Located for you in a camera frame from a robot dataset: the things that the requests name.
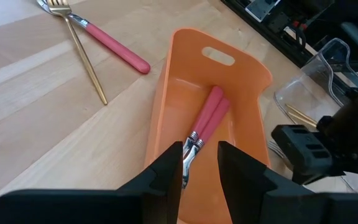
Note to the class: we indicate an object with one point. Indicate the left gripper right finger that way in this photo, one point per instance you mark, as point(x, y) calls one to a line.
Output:
point(275, 208)

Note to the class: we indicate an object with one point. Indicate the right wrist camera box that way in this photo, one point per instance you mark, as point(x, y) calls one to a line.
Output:
point(303, 152)

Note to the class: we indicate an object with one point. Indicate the orange plastic bin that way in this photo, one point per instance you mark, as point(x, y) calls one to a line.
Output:
point(182, 102)

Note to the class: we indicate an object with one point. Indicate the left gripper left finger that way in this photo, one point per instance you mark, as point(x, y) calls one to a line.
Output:
point(104, 208)

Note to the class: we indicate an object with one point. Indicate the clear plastic bin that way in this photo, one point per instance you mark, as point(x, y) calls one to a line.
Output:
point(309, 90)

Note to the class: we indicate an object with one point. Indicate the white metal bracket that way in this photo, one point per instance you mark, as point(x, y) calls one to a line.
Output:
point(261, 7)

